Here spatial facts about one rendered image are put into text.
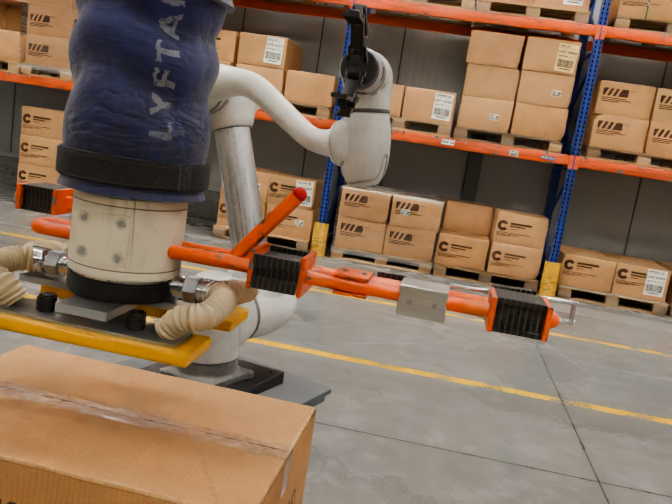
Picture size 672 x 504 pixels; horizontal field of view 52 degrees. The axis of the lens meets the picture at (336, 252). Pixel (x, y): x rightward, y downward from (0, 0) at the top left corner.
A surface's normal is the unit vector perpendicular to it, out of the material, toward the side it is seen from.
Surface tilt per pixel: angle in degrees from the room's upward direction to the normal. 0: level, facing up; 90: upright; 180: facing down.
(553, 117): 88
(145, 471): 0
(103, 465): 0
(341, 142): 94
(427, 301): 90
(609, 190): 90
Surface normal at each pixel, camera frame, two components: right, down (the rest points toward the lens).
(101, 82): -0.22, -0.10
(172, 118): 0.69, -0.04
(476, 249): -0.18, 0.14
